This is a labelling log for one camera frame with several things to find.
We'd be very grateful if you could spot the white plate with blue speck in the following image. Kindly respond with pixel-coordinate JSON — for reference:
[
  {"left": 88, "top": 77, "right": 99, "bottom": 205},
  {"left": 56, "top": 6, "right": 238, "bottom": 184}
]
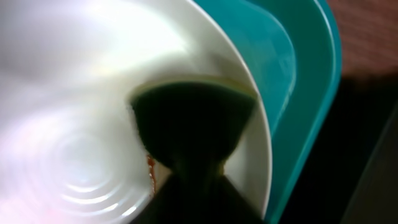
[{"left": 1, "top": 0, "right": 272, "bottom": 223}]

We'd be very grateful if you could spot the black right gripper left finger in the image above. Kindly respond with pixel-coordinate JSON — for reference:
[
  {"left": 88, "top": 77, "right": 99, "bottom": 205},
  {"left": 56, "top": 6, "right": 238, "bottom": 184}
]
[{"left": 130, "top": 172, "right": 200, "bottom": 224}]

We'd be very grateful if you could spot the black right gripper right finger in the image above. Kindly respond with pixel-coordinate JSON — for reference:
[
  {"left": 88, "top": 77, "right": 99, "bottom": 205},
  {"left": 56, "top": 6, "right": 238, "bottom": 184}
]
[{"left": 198, "top": 175, "right": 263, "bottom": 224}]

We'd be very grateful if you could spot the green yellow sponge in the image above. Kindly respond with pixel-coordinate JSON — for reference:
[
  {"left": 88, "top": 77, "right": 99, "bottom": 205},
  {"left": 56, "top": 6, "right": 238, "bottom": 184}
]
[{"left": 128, "top": 77, "right": 258, "bottom": 169}]

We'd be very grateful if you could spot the teal plastic tray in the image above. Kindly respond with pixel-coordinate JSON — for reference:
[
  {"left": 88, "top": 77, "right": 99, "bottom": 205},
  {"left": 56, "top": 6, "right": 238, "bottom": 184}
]
[{"left": 199, "top": 0, "right": 342, "bottom": 223}]

